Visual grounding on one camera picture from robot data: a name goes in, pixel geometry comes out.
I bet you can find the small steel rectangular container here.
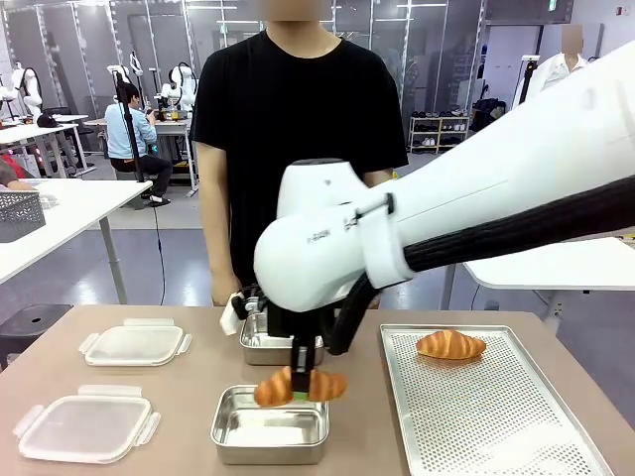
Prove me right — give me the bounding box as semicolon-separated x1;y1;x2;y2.
239;316;326;367

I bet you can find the small translucent clip-lock lid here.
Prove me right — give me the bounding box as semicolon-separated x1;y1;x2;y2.
77;317;193;368

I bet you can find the seated person in blue shirt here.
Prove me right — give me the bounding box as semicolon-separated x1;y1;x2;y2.
104;82;174;207

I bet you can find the black braided cable sleeve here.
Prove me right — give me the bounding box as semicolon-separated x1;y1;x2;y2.
326;176;635;356

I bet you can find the person in black t-shirt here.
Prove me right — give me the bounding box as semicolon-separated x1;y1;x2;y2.
189;22;409;311

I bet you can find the white table with rounded corner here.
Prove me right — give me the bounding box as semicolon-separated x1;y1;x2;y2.
441;235;635;338

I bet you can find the golden croissant with dark stripes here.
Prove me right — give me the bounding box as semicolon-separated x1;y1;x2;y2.
253;365;350;409

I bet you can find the person's right forearm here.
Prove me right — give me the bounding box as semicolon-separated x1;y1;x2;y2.
196;141;234;279

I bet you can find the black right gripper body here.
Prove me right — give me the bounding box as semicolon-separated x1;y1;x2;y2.
232;285;324;344

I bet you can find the large translucent clip-lock lid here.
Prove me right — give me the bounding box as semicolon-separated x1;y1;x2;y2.
12;384;163;466

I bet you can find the red cloth object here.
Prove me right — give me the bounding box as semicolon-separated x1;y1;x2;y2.
0;154;32;185

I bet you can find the black bag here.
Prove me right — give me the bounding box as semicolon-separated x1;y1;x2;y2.
472;97;508;138

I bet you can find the large steel rectangular container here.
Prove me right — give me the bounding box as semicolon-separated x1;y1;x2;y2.
210;385;331;466

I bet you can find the black round stool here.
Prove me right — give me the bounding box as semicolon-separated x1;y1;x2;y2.
0;303;74;372

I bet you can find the white background desk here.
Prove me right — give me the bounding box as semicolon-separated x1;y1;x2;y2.
0;112;96;179

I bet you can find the perforated metal baking tray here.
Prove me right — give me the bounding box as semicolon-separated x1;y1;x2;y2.
379;323;614;476

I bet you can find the white table with grey basket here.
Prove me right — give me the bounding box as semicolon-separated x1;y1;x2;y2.
0;178;154;304

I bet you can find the white desk with equipment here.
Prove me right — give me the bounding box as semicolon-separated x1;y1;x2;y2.
82;114;200;195

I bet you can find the black tripod pole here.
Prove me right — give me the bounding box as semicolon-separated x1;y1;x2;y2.
111;68;146;183

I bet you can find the white shoe rack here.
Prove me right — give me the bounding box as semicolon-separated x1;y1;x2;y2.
409;112;471;154

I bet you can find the person's right hand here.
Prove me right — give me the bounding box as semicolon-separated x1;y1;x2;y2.
211;273;243;307

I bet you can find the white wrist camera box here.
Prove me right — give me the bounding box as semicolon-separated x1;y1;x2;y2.
219;292;248;338

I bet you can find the grey perforated basket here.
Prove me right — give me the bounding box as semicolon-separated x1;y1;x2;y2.
0;190;47;244

